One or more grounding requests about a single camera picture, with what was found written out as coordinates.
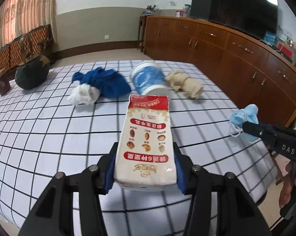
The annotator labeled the light blue face mask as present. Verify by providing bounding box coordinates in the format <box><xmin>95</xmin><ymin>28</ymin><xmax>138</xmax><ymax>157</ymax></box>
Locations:
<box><xmin>229</xmin><ymin>104</ymin><xmax>259</xmax><ymax>137</ymax></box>

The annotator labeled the red white nut milk carton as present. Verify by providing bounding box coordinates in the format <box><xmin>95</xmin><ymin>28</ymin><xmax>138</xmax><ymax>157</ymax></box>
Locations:
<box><xmin>114</xmin><ymin>94</ymin><xmax>177</xmax><ymax>191</ymax></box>

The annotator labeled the person right hand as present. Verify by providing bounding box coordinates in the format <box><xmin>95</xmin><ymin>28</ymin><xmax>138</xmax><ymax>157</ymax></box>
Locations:
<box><xmin>278</xmin><ymin>161</ymin><xmax>296</xmax><ymax>208</ymax></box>

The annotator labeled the brown wooden sideboard cabinet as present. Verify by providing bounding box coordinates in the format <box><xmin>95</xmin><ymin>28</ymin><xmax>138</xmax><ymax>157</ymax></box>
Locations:
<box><xmin>144</xmin><ymin>16</ymin><xmax>296</xmax><ymax>126</ymax></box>

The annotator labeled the red box on cabinet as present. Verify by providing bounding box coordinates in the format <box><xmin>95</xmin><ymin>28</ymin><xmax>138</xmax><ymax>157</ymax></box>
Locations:
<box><xmin>277</xmin><ymin>41</ymin><xmax>295</xmax><ymax>59</ymax></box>

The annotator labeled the checkered tablecloth coffee table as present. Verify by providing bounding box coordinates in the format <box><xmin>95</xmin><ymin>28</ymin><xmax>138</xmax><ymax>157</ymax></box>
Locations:
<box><xmin>0</xmin><ymin>60</ymin><xmax>277</xmax><ymax>235</ymax></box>

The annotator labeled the beige crumpled cloth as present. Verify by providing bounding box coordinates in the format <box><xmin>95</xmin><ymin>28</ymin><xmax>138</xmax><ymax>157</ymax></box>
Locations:
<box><xmin>166</xmin><ymin>70</ymin><xmax>204</xmax><ymax>99</ymax></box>

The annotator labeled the black flat television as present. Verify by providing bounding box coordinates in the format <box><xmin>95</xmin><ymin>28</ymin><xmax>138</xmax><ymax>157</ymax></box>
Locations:
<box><xmin>190</xmin><ymin>0</ymin><xmax>278</xmax><ymax>40</ymax></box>

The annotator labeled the white crumpled tissue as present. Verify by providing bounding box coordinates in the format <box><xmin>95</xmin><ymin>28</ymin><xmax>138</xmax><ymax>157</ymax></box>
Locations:
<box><xmin>67</xmin><ymin>83</ymin><xmax>101</xmax><ymax>105</ymax></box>

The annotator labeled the blue white canister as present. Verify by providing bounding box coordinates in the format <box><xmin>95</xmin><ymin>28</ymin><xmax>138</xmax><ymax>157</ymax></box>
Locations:
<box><xmin>130</xmin><ymin>61</ymin><xmax>169</xmax><ymax>96</ymax></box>

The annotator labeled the dark blue cloth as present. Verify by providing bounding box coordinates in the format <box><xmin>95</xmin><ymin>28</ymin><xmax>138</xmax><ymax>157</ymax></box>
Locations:
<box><xmin>72</xmin><ymin>67</ymin><xmax>131</xmax><ymax>98</ymax></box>

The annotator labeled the black iron teapot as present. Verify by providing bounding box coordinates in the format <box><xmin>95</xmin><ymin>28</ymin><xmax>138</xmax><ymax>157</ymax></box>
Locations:
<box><xmin>15</xmin><ymin>34</ymin><xmax>50</xmax><ymax>90</ymax></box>

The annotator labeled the red white can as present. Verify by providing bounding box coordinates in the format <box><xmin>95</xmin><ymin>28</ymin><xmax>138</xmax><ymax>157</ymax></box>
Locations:
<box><xmin>175</xmin><ymin>10</ymin><xmax>188</xmax><ymax>18</ymax></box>

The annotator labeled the small brown wooden box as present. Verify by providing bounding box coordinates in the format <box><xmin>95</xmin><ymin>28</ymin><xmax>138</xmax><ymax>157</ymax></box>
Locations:
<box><xmin>0</xmin><ymin>68</ymin><xmax>11</xmax><ymax>96</ymax></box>

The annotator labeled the small potted plant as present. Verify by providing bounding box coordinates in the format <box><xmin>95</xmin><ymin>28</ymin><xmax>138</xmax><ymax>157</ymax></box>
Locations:
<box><xmin>143</xmin><ymin>4</ymin><xmax>160</xmax><ymax>16</ymax></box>

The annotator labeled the wooden carved sofa bench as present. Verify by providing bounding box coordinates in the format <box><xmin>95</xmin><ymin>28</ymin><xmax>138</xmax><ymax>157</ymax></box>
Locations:
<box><xmin>0</xmin><ymin>23</ymin><xmax>55</xmax><ymax>73</ymax></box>

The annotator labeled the beige patterned curtain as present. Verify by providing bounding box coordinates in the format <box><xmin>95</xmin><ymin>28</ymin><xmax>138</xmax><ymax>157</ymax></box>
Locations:
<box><xmin>0</xmin><ymin>0</ymin><xmax>57</xmax><ymax>49</ymax></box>

